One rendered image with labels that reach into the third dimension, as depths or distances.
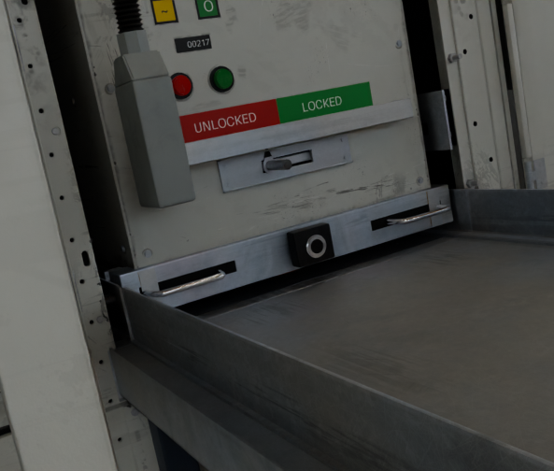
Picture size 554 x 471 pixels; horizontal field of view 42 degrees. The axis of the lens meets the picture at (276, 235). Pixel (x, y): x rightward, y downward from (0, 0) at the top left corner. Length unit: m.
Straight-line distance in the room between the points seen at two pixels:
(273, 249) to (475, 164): 0.36
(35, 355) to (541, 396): 0.41
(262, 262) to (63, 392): 0.75
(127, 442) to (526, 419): 0.54
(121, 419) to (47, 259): 0.69
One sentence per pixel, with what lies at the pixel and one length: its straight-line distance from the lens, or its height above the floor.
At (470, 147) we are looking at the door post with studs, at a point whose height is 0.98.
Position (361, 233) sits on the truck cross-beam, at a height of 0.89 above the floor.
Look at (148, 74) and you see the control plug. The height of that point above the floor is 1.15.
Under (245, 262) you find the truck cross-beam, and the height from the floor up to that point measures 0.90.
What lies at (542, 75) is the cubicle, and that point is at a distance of 1.26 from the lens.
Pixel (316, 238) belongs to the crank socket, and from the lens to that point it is 1.01.
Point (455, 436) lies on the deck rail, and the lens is 0.39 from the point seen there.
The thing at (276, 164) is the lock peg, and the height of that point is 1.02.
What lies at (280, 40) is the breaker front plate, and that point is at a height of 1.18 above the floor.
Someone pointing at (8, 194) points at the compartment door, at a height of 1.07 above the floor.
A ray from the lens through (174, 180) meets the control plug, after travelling 0.84.
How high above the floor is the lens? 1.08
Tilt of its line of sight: 9 degrees down
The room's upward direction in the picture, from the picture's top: 11 degrees counter-clockwise
